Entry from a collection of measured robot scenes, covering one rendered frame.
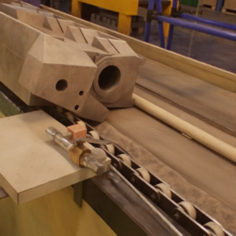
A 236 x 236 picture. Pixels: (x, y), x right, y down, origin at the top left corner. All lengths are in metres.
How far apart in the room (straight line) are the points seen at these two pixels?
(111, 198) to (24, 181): 0.17
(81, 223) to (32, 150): 0.21
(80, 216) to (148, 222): 0.23
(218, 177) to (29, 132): 0.46
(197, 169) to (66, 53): 0.43
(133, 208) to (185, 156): 0.28
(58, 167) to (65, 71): 0.26
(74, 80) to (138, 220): 0.40
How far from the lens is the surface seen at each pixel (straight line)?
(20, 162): 0.74
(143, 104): 1.13
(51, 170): 0.71
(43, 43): 0.88
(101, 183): 0.73
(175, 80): 1.51
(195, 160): 0.91
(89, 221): 0.81
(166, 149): 0.93
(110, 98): 1.07
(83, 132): 0.81
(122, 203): 0.69
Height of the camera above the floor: 1.19
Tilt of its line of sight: 24 degrees down
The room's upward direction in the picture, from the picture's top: 6 degrees clockwise
